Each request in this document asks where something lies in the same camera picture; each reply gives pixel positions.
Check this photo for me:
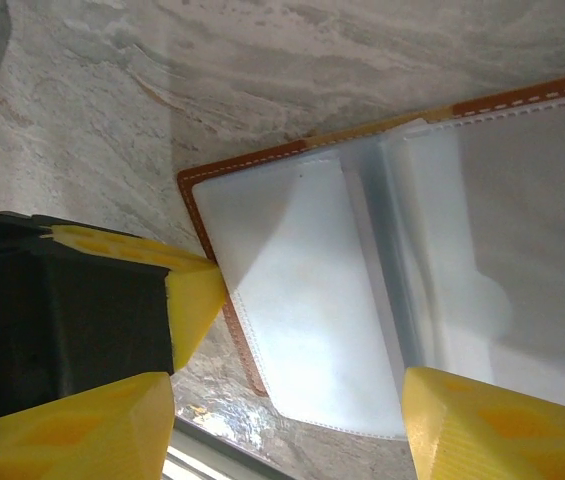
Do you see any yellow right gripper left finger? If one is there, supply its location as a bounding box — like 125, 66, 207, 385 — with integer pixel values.
0, 372, 177, 480

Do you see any aluminium cross rail beam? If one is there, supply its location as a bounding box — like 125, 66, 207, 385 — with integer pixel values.
161, 417, 296, 480

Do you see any brown leather card holder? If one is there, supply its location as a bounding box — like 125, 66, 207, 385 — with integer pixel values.
176, 67, 565, 441

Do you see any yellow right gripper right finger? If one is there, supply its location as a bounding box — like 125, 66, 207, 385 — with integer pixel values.
400, 366, 565, 480

